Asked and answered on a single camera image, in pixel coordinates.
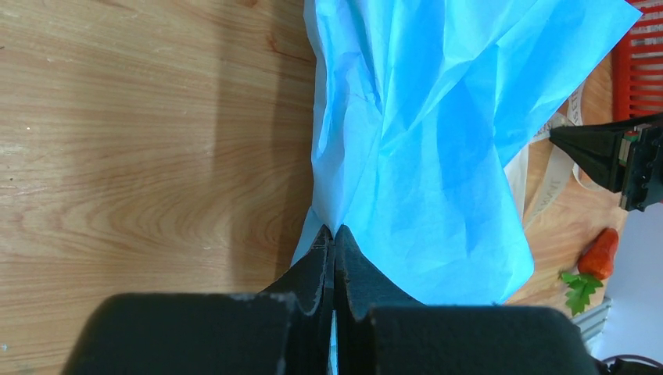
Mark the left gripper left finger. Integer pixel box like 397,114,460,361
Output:
63,227,333,374

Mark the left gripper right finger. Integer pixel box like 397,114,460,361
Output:
335,227,598,374

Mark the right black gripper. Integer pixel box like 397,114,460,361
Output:
550,121,662,212

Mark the red shopping basket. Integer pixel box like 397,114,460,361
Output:
611,1,662,120

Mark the toy carrot with leaves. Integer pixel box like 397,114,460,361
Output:
560,227,619,316

